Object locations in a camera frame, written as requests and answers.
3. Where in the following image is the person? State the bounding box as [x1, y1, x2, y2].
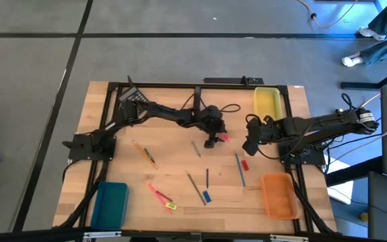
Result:
[341, 0, 387, 68]

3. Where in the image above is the yellow cable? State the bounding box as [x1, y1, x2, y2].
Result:
[296, 0, 359, 30]

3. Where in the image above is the black cable sleeve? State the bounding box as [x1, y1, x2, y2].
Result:
[289, 166, 337, 235]
[58, 160, 110, 229]

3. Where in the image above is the white cable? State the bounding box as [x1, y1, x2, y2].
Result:
[327, 117, 387, 165]

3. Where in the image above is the white paper sheet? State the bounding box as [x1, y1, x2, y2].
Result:
[326, 157, 355, 205]

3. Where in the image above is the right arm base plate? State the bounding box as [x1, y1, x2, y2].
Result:
[279, 147, 327, 166]

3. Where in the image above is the black power strip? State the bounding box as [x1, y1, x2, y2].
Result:
[203, 76, 265, 85]

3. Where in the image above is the black crossbar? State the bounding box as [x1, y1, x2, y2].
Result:
[0, 227, 387, 242]

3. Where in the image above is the white shoe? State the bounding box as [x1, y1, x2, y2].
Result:
[341, 53, 364, 67]
[358, 26, 387, 42]

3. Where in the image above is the yellow plastic bin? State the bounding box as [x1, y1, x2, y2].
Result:
[252, 86, 283, 122]

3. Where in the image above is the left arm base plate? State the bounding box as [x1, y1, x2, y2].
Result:
[67, 133, 116, 161]

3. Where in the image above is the long grey pencil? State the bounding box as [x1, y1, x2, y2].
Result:
[186, 172, 207, 206]

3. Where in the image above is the black calculator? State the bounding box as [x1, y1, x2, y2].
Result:
[118, 85, 149, 108]

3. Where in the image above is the red crayon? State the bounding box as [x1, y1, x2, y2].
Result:
[155, 190, 174, 203]

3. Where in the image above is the green crayon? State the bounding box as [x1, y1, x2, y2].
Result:
[143, 147, 156, 165]

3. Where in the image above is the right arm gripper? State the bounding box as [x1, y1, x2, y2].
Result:
[242, 115, 275, 158]

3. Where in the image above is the silver bracket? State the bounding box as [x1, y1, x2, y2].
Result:
[269, 234, 310, 242]
[83, 231, 122, 239]

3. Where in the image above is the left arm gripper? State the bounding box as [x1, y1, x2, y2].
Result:
[198, 104, 228, 149]

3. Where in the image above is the orange pencil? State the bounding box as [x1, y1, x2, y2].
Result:
[132, 140, 158, 169]

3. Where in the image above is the teal plastic bin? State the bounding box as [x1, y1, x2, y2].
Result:
[90, 181, 130, 231]

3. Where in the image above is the orange plastic bin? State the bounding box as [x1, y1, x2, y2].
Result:
[260, 172, 300, 220]

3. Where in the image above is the black table frame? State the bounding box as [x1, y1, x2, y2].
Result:
[53, 81, 337, 236]

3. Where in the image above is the black desk leg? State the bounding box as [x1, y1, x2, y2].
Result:
[340, 62, 387, 91]
[326, 156, 382, 188]

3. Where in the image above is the long pink pen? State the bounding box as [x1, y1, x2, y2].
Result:
[147, 182, 173, 215]

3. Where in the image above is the short black frame strut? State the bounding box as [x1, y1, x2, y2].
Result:
[192, 85, 202, 108]

